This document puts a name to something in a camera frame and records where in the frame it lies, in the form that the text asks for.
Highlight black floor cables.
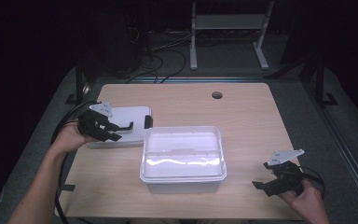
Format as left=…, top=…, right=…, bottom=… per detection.
left=125, top=27, right=194, bottom=84

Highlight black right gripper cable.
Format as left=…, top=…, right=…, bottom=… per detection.
left=297, top=166, right=326, bottom=200

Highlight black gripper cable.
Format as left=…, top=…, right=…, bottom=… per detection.
left=49, top=101, right=103, bottom=224
left=297, top=166, right=326, bottom=200

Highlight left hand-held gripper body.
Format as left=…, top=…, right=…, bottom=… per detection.
left=76, top=101, right=115, bottom=143

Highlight white lid with black handle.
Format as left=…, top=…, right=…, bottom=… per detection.
left=87, top=105, right=154, bottom=149

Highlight person's right hand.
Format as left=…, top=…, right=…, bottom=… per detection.
left=279, top=178, right=328, bottom=219

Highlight grey metal stand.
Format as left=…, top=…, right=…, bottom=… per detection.
left=189, top=0, right=275, bottom=71

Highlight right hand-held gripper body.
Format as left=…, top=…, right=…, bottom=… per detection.
left=264, top=148, right=306, bottom=198

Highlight person's left hand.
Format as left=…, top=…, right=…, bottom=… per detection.
left=49, top=122, right=101, bottom=157

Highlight black frame post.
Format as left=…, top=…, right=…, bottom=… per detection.
left=64, top=59, right=90, bottom=108
left=315, top=59, right=339, bottom=108

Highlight white plastic storage box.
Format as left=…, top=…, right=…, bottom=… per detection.
left=139, top=125, right=227, bottom=195

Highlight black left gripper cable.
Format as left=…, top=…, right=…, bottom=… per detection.
left=49, top=101, right=103, bottom=224

